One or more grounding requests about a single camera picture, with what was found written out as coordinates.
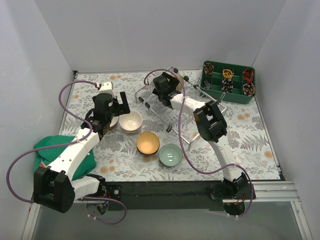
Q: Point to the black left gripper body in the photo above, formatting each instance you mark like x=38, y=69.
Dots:
x=120, y=106

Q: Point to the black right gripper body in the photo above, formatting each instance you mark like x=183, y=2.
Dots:
x=169, y=81

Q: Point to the red ceramic bowl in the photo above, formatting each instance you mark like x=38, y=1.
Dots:
x=114, y=122

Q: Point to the olive beige plain bowl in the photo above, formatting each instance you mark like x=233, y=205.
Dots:
x=181, y=80

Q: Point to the beige bowl white flower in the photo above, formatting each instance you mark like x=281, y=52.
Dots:
x=131, y=121

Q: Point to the beige floral bowl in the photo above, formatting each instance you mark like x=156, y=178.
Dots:
x=131, y=132

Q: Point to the beige bowl bird motif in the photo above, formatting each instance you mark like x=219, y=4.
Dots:
x=147, y=143

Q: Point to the pale green ribbed bowl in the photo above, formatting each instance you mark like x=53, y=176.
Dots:
x=170, y=155

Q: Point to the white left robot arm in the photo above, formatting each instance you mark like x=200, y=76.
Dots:
x=54, y=186

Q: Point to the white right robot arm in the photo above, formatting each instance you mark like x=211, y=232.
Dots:
x=211, y=126

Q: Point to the silver metal dish rack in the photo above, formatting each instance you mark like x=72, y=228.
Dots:
x=170, y=117

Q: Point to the grey folded socks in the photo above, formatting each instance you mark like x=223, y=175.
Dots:
x=206, y=85

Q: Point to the dark yellow patterned rolled tie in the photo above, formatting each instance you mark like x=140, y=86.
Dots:
x=208, y=69

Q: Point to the green divided plastic box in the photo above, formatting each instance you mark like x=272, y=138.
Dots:
x=216, y=82

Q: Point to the black white floral rolled tie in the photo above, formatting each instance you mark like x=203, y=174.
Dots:
x=227, y=85

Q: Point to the green folded garment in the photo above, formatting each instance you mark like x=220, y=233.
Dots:
x=44, y=157

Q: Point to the black pink floral rolled tie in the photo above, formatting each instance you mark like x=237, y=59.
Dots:
x=248, y=89

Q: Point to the orange navy striped rolled tie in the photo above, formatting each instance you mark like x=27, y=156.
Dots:
x=248, y=75

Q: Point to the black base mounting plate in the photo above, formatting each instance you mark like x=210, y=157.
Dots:
x=171, y=195

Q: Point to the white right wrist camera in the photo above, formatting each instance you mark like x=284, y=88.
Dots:
x=149, y=81

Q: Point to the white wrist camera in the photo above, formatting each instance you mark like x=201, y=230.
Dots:
x=105, y=87
x=149, y=81

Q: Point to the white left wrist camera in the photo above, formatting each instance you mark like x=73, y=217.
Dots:
x=105, y=87

